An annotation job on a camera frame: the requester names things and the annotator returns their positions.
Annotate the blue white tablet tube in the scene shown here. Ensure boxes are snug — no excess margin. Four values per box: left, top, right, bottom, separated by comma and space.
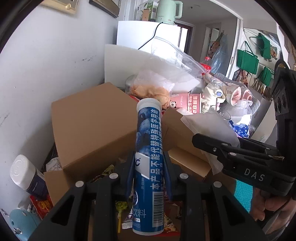
132, 98, 165, 236

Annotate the blue tissue pack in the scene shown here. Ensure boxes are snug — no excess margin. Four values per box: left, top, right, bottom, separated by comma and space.
230, 122, 250, 139

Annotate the black white patterned bag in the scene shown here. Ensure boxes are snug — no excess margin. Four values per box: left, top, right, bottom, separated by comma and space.
45, 143, 62, 172

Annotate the white fridge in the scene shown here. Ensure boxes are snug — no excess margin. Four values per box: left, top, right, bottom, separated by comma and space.
116, 20, 188, 53

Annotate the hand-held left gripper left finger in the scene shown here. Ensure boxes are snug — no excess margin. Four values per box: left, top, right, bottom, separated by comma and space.
29, 151, 137, 241

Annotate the gold framed wall panel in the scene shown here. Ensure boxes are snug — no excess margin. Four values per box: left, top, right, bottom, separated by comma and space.
40, 0, 79, 16

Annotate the large green tote bag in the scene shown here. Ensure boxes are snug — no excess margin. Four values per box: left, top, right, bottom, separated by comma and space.
236, 41, 260, 75

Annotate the cartoon print snack packet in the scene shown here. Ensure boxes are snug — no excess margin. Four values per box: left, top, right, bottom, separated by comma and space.
163, 209, 183, 235

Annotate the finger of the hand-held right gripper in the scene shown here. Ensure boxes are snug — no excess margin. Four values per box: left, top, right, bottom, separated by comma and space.
238, 138, 278, 154
192, 133, 278, 172

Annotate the translucent white plastic bag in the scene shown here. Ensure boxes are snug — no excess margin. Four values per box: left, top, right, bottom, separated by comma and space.
180, 113, 241, 176

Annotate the clear bag of orange crackers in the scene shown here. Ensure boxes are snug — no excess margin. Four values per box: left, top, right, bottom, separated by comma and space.
129, 69, 176, 110

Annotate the clear plastic bag with snacks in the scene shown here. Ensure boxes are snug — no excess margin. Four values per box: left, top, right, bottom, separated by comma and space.
104, 44, 204, 93

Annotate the person's right hand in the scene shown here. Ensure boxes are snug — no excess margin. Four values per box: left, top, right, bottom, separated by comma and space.
252, 187, 296, 223

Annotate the clear zip bag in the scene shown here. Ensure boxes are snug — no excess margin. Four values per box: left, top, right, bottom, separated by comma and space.
151, 36, 206, 78

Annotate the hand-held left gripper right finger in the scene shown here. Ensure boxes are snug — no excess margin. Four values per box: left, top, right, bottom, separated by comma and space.
162, 151, 266, 241

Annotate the light blue round device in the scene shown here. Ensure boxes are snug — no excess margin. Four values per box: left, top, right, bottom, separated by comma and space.
9, 209, 42, 241

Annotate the framed wall picture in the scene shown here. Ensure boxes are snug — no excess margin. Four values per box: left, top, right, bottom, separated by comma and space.
89, 0, 122, 19

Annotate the light green kettle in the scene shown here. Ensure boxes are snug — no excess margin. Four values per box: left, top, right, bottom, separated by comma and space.
155, 0, 183, 25

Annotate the pink paper cup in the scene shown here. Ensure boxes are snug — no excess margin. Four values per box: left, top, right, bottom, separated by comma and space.
170, 92, 202, 114

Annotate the dark bottle with white lid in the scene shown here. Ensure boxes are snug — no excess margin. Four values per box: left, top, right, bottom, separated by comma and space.
10, 154, 49, 200

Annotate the black power cable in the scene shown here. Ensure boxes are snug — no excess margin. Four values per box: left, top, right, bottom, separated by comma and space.
137, 22, 164, 50

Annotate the cola bottle with red cap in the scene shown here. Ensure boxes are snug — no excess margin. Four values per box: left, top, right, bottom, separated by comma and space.
200, 56, 212, 77

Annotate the red white snack wrapper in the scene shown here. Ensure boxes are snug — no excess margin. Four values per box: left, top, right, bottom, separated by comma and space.
30, 195, 53, 219

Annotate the brown cardboard box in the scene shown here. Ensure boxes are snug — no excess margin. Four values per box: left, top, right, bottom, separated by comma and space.
43, 82, 233, 241

